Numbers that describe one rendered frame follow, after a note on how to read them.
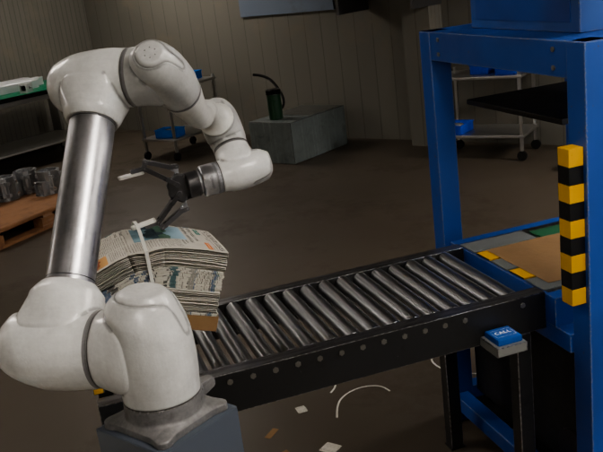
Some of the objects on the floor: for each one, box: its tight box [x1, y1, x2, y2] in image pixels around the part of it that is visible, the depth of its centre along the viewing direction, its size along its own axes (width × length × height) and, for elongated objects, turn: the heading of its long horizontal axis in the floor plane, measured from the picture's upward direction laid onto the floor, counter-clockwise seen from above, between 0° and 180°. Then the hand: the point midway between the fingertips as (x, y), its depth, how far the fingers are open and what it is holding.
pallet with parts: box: [0, 167, 61, 250], centre depth 715 cm, size 133×92×37 cm
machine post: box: [566, 37, 603, 452], centre depth 239 cm, size 9×9×155 cm
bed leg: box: [510, 332, 536, 452], centre depth 265 cm, size 6×6×68 cm
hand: (128, 201), depth 228 cm, fingers open, 14 cm apart
